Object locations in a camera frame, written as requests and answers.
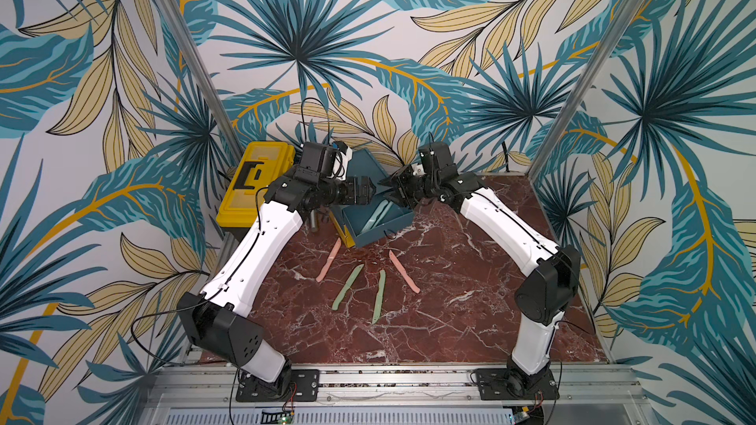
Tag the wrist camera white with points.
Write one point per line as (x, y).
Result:
(418, 170)
(343, 156)

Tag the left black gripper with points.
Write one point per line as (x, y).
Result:
(352, 196)

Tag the teal top drawer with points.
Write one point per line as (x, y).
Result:
(359, 226)

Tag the green knife right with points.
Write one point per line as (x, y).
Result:
(379, 298)

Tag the green knife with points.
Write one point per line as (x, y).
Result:
(346, 287)
(379, 298)

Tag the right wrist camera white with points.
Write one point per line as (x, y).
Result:
(418, 170)

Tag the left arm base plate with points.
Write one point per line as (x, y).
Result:
(277, 385)

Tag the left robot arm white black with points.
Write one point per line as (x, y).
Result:
(216, 319)

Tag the yellow black toolbox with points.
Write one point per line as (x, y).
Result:
(262, 163)

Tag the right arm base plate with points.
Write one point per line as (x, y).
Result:
(505, 384)

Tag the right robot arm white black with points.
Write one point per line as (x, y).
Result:
(551, 273)

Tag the teal drawer cabinet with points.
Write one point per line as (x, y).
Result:
(363, 163)

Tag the teal knife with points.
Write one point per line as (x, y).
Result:
(392, 213)
(376, 216)

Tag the green knife left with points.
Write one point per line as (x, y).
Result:
(346, 287)

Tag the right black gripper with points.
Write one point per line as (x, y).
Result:
(404, 189)

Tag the pink knife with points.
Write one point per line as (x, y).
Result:
(329, 261)
(403, 272)

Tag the aluminium front rail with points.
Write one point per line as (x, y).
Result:
(588, 393)

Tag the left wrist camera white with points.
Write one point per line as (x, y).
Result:
(343, 156)

